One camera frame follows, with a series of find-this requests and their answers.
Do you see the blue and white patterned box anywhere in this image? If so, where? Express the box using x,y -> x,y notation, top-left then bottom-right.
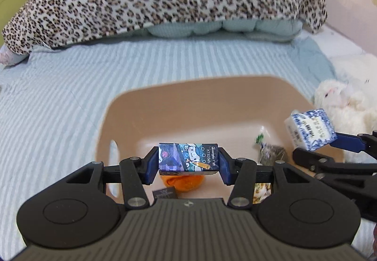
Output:
284,108 -> 338,152

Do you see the small black packet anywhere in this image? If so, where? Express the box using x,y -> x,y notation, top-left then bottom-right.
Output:
152,186 -> 179,200

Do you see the blue striped bed sheet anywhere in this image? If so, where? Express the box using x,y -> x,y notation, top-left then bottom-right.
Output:
0,36 -> 337,239

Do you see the dark blue cartoon printed box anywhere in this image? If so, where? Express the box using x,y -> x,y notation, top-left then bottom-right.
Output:
158,142 -> 220,177

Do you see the white plush toy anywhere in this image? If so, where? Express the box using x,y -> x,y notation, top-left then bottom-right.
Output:
314,53 -> 377,164

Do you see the orange fuzzy ball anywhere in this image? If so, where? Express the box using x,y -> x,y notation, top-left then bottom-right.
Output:
160,174 -> 205,192

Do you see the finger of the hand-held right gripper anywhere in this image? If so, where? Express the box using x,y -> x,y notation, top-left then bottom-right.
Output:
331,130 -> 377,160
292,147 -> 377,188

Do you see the clear wrapped candy packet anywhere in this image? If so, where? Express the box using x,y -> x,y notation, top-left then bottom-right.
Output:
255,132 -> 290,166

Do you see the light blue quilted pillow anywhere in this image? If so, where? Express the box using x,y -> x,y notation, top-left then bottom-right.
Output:
28,19 -> 304,54

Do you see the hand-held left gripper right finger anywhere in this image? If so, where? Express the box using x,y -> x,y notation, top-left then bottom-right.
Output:
219,150 -> 313,208

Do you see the yellow printed snack packet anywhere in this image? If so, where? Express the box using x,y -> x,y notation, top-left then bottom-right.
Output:
253,183 -> 275,204

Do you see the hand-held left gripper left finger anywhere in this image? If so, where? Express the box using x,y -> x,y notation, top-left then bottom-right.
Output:
66,146 -> 160,210

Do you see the pink pillow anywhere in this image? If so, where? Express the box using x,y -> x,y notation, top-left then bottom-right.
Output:
0,44 -> 30,66

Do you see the beige plastic basin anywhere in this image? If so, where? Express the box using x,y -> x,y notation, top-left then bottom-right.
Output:
96,75 -> 346,206

